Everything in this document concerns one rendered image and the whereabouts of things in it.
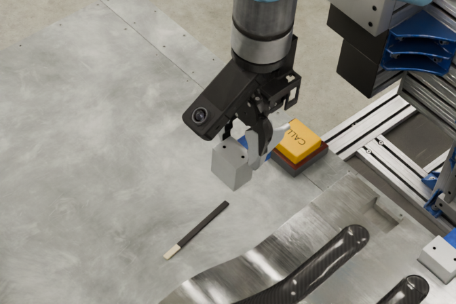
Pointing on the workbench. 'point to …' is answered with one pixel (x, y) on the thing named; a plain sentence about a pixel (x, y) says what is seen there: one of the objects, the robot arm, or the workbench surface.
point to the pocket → (380, 215)
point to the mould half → (207, 288)
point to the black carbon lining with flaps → (325, 263)
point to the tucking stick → (195, 230)
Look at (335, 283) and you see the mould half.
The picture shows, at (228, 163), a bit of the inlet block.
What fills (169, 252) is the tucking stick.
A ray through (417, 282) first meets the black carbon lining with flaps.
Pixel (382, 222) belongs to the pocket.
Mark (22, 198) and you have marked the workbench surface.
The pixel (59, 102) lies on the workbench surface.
